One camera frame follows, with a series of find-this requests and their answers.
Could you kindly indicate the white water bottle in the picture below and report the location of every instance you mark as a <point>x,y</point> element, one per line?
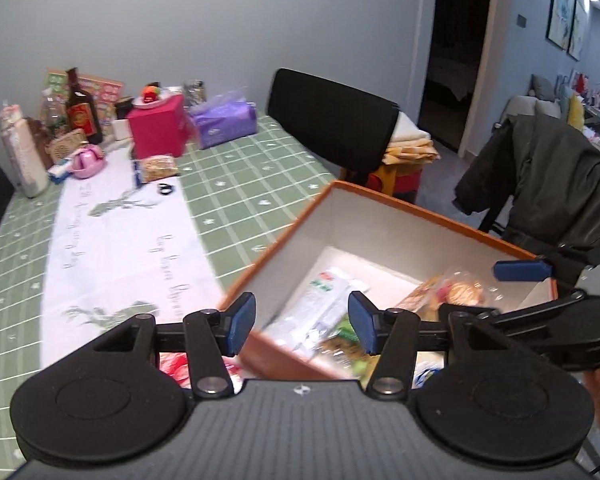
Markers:
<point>27,160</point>

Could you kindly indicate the pink round container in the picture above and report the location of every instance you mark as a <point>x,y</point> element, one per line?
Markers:
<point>89,162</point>

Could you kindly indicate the pink gift box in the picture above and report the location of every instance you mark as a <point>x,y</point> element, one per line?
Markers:
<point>157,127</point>

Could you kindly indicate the green snack packet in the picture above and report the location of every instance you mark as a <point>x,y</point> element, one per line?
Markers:
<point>342,332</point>

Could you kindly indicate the small clear snack bag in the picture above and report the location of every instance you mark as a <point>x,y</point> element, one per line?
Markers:
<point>156,168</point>

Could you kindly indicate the silver foil bag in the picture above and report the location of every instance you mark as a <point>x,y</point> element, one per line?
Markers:
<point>195,91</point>

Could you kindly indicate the orange cardboard box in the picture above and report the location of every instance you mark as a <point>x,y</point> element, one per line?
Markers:
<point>300,240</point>

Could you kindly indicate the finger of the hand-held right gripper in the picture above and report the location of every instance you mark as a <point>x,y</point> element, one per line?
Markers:
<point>520,270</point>
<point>530,310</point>

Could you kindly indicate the wall switch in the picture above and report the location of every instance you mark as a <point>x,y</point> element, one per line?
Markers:
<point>522,21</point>

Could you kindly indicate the clear plastic bottle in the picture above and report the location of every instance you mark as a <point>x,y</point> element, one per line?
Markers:
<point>54,112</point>

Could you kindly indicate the red snack packet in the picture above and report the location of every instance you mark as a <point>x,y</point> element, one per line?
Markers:
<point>175,367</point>

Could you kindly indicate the white plate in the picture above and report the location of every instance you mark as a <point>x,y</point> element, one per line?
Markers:
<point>152,102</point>

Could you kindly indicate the white printed table runner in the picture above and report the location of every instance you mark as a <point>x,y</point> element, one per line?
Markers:
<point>120,260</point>

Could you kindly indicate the clear bag of pastries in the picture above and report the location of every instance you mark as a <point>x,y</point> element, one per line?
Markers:
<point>460,290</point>

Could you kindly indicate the framed wall picture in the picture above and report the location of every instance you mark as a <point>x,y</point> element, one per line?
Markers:
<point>578,30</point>
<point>560,10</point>

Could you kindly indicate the dark jacket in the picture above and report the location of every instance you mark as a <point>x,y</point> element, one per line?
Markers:
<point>540,180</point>

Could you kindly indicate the green checked tablecloth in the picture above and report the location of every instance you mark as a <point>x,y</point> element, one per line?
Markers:
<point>240,185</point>

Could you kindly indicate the small blue white box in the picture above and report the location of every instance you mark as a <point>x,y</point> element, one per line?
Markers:
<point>60,171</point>

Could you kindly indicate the black binder clip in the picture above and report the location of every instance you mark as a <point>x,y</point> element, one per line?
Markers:
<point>166,189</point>

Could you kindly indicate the folded cream cloth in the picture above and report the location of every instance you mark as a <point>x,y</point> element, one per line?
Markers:
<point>410,142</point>

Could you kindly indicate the small beige radio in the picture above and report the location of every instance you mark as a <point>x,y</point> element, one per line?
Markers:
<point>67,145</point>

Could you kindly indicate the purple tissue pack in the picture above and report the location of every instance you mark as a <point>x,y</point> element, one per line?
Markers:
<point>225,122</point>

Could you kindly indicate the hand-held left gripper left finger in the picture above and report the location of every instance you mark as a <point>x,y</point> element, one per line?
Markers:
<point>242,322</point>

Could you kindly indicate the white snack packet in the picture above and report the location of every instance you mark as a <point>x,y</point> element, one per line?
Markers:
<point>320,300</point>

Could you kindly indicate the red stool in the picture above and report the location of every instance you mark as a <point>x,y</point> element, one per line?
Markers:
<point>397,185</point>

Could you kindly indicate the grey sofa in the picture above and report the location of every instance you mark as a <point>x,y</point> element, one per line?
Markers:
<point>540,102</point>

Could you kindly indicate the dark liquor bottle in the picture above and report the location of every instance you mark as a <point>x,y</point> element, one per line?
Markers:
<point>82,110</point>

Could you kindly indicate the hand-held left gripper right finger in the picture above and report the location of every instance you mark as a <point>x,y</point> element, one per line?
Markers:
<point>362,322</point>

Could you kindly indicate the blue white packet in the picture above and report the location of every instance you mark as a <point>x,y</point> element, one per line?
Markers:
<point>425,374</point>

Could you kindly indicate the red fruit ornament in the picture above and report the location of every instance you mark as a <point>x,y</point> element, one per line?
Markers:
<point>150,92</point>

